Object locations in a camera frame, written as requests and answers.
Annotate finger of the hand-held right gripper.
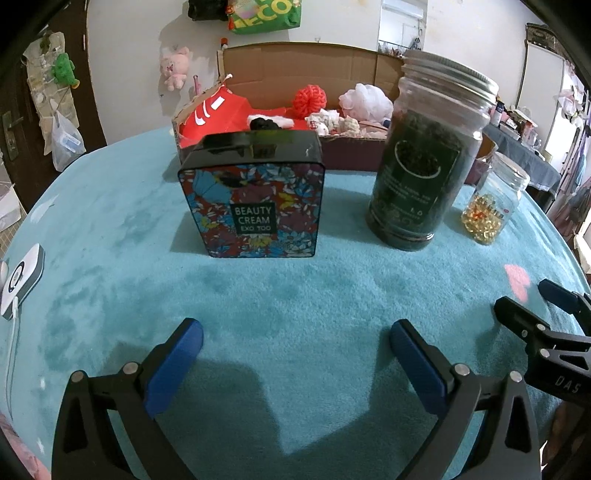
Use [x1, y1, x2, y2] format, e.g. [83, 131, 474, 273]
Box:
[495, 296, 552, 358]
[538, 279, 591, 319]

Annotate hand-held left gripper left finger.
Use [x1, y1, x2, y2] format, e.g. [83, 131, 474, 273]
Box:
[51, 318, 204, 480]

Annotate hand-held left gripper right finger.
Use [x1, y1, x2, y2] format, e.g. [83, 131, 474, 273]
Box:
[390, 320, 541, 480]

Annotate white mesh bath pouf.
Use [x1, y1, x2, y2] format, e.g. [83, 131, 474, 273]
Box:
[338, 84, 394, 123]

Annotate white fluffy scrunchie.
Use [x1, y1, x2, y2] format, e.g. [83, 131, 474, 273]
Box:
[306, 110, 341, 136]

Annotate red crochet ball with label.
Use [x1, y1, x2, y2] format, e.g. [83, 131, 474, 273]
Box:
[289, 85, 328, 120]

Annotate cardboard box red inside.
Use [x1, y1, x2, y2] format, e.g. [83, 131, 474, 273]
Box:
[172, 42, 498, 185]

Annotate hanging clothes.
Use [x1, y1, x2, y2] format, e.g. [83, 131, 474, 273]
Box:
[551, 152, 591, 278]

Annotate small clear jar golden capsules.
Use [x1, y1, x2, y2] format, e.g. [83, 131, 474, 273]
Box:
[462, 152, 531, 245]

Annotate side table grey cloth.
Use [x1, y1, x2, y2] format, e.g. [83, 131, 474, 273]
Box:
[482, 124, 561, 213]

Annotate teal plush table blanket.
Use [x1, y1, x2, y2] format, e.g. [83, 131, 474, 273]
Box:
[0, 124, 591, 480]

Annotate row of cosmetic bottles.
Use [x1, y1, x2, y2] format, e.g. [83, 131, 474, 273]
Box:
[492, 95, 555, 160]

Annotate white square device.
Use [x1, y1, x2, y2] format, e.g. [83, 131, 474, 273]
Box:
[0, 244, 46, 320]

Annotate floral tin box black lid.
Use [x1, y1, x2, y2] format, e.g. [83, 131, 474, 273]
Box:
[178, 131, 326, 258]

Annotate large glass jar metal lid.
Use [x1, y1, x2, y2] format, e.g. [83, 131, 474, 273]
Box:
[367, 50, 500, 252]

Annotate white cabinet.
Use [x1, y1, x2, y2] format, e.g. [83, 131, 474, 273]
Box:
[519, 44, 578, 158]

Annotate clear plastic bag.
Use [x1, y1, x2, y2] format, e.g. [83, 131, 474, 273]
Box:
[51, 111, 87, 172]

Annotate dark suitcase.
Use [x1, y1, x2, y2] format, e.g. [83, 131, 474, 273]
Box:
[526, 23, 561, 49]

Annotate dark brown door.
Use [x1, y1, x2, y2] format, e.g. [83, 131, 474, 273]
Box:
[0, 30, 108, 195]

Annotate pink plush bear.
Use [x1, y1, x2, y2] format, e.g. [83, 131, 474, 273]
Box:
[160, 46, 192, 90]

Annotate beige hanging door organizer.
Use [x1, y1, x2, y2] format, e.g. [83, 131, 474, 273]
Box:
[23, 32, 81, 134]

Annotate green plush toy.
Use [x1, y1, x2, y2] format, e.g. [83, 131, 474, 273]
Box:
[51, 52, 78, 88]

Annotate black bag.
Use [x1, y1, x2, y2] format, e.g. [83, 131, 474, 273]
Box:
[187, 0, 232, 21]

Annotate green tote bag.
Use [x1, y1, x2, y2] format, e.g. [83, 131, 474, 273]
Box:
[229, 0, 303, 35]

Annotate white cable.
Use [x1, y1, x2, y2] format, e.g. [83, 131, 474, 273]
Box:
[4, 298, 23, 416]

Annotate metal door handle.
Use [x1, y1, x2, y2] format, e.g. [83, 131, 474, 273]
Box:
[1, 111, 21, 162]

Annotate wall mirror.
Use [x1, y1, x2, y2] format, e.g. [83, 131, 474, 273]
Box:
[379, 0, 428, 51]

